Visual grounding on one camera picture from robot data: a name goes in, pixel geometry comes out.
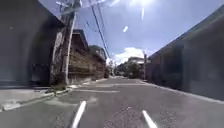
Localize green tree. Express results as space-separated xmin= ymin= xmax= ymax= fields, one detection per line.
xmin=126 ymin=62 xmax=143 ymax=80

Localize brown wooden building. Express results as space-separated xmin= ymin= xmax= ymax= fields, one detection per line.
xmin=68 ymin=29 xmax=108 ymax=84

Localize grey paved road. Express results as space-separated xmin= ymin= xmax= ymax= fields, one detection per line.
xmin=0 ymin=76 xmax=224 ymax=128

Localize utility pole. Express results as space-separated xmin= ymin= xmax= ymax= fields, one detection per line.
xmin=55 ymin=0 xmax=83 ymax=86

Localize robot's own part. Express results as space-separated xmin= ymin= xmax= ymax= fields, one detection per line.
xmin=141 ymin=109 xmax=159 ymax=128
xmin=70 ymin=100 xmax=88 ymax=128

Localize long dark building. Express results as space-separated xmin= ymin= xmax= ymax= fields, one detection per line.
xmin=144 ymin=4 xmax=224 ymax=102

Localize dark building with arch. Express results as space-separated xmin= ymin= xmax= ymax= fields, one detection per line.
xmin=0 ymin=0 xmax=66 ymax=89

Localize grey concrete pavement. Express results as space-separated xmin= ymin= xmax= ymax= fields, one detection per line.
xmin=0 ymin=78 xmax=109 ymax=113

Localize overhead wires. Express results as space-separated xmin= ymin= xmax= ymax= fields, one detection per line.
xmin=76 ymin=0 xmax=113 ymax=60

